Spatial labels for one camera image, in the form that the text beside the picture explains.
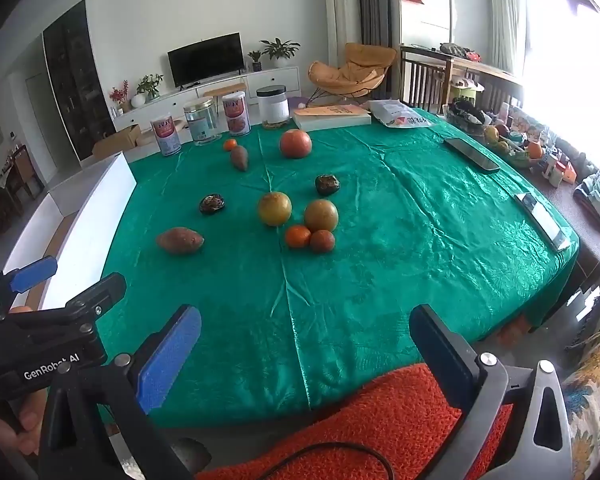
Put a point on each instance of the brownish green pear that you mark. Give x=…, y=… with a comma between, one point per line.
x=321, y=215

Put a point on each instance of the floral sofa cover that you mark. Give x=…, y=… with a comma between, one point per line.
x=595, y=400

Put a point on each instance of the brown sweet potato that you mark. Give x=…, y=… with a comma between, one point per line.
x=239, y=159
x=179, y=240

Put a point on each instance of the small orange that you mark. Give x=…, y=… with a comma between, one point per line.
x=230, y=145
x=298, y=236

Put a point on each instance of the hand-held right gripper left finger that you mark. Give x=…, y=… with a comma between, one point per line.
x=170, y=360

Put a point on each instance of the white television cabinet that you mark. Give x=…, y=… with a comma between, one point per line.
x=275, y=77

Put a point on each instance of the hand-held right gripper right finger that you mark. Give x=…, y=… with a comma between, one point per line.
x=440, y=355

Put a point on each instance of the standing air conditioner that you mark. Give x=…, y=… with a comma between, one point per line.
x=341, y=15

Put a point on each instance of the clear glass jar gold lid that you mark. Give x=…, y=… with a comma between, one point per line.
x=202, y=122

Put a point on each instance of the basket of fruit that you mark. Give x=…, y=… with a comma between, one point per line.
x=510, y=146

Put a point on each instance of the white window curtain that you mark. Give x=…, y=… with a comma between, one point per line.
x=505, y=10

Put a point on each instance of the dark wooden chair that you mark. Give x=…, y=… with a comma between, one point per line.
x=430, y=80

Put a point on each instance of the grey curtain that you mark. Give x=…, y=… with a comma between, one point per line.
x=375, y=20

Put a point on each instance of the dark brown water chestnut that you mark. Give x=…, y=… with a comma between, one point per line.
x=327, y=184

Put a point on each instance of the wooden stool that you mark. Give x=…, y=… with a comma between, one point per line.
x=225, y=91

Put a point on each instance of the wooden dining chair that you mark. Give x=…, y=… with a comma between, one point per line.
x=22, y=170

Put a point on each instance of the brown cardboard box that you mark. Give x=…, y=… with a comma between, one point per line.
x=115, y=141

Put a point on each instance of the yellow green pear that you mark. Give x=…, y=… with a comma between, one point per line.
x=274, y=208

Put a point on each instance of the orange lounge chair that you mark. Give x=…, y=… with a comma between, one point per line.
x=360, y=70

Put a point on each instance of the grey phone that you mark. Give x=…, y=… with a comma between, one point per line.
x=542, y=220

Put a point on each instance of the white cardboard box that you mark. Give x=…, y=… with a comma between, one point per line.
x=105, y=195

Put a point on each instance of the white plastic bag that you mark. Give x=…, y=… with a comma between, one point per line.
x=397, y=114

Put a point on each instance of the black lid jar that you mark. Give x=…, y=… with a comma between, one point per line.
x=272, y=107

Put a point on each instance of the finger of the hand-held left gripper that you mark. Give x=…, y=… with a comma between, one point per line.
x=32, y=272
x=102, y=292

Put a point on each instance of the small green potted plant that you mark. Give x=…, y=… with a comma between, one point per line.
x=255, y=58

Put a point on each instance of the red label can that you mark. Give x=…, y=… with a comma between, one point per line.
x=236, y=116
x=166, y=136

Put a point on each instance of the person's left hand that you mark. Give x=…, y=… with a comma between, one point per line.
x=27, y=425

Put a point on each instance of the reddish brown round fruit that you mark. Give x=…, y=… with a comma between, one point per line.
x=323, y=241

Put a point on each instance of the dark glass cabinet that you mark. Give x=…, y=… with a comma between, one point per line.
x=75, y=80

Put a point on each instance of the red flowers in vase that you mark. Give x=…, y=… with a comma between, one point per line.
x=120, y=95

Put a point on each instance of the large green potted plant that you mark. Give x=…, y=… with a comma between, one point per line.
x=280, y=50

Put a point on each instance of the green tablecloth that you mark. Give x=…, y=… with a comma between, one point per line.
x=380, y=260

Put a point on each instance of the black television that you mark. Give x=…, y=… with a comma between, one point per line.
x=205, y=60

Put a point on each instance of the dark brown mangosteen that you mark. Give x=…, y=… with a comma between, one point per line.
x=212, y=204

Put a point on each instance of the green plant in white vase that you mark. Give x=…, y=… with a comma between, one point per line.
x=149, y=86

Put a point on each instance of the red apple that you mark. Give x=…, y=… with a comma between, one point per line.
x=295, y=143

